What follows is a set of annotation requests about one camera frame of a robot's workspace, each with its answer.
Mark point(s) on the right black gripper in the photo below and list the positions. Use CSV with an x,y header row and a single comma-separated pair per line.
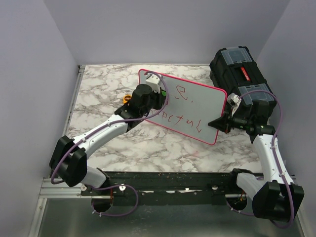
x,y
224,123

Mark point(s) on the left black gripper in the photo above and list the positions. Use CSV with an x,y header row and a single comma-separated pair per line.
x,y
161,99

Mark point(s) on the pink framed whiteboard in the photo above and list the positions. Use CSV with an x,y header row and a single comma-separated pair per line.
x,y
191,106

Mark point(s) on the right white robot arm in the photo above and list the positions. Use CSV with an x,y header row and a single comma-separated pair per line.
x,y
276,197

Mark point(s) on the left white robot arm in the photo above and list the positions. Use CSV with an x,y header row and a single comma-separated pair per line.
x,y
69,159

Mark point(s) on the yellow tape measure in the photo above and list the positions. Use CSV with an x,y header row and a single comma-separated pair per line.
x,y
126,98

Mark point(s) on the black plastic toolbox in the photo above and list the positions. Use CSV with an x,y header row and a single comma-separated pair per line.
x,y
235,71

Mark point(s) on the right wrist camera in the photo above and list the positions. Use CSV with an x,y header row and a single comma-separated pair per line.
x,y
234,101

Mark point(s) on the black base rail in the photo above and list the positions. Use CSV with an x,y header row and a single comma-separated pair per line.
x,y
164,188

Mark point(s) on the aluminium side rail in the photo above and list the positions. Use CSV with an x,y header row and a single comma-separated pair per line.
x,y
73,99

